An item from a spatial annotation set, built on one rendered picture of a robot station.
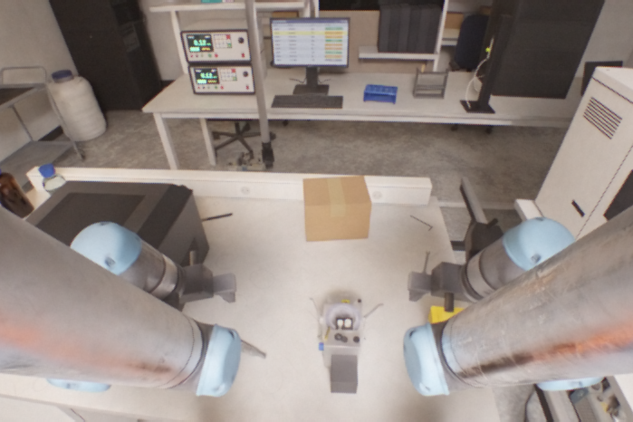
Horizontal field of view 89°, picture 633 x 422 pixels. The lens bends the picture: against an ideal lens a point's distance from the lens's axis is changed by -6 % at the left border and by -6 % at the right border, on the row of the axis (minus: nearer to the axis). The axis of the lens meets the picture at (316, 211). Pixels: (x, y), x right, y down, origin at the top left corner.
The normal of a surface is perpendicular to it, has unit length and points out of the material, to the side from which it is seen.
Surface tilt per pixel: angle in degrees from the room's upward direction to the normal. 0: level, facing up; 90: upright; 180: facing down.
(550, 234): 24
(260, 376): 0
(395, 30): 90
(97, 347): 98
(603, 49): 90
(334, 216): 90
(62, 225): 0
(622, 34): 90
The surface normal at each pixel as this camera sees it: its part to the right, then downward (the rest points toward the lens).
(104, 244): -0.08, -0.43
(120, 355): 0.81, 0.48
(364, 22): -0.09, 0.63
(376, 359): -0.02, -0.77
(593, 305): -0.98, 0.17
